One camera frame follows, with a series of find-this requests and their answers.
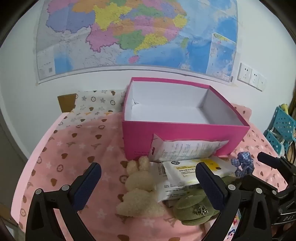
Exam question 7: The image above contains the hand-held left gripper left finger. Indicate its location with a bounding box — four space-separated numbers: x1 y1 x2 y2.
25 162 102 241

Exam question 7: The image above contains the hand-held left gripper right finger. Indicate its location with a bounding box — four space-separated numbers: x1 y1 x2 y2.
195 162 273 241

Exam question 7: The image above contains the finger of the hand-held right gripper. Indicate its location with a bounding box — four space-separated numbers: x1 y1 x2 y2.
257 152 289 180
236 175 286 199

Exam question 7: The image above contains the blue checked scrunchie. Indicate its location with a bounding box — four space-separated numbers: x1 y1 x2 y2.
230 152 255 178

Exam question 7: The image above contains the yellow label wet wipes packet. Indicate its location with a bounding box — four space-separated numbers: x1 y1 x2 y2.
162 156 237 187

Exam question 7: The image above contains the green plush toy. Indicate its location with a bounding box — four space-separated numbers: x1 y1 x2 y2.
173 189 220 226

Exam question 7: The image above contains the small white printed packet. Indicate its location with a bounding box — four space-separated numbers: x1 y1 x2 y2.
149 161 201 202

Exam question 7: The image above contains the large white printed packet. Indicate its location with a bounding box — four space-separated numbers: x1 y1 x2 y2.
148 134 229 162

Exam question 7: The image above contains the pink cartoon print packet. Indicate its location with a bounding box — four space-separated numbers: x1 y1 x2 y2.
223 209 242 241

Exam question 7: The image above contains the cream plush bunny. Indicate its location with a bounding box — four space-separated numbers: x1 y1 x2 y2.
116 156 166 218

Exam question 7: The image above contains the pink cardboard box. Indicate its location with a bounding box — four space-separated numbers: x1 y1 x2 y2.
122 77 251 161

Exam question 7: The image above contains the blue plastic rack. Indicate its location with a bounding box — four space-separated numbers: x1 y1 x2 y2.
264 105 296 156

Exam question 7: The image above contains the white patterned pillow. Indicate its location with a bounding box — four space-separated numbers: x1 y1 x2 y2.
57 89 127 130

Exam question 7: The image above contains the brown wooden headboard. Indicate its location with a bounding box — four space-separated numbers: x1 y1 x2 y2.
57 93 77 113

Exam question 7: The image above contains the white wall switch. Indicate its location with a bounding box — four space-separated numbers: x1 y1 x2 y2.
257 75 267 91

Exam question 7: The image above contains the white wall socket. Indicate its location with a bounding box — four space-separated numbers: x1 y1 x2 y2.
238 62 252 84
250 69 261 87

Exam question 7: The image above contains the colourful wall map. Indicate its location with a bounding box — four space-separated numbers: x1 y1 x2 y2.
36 0 241 84

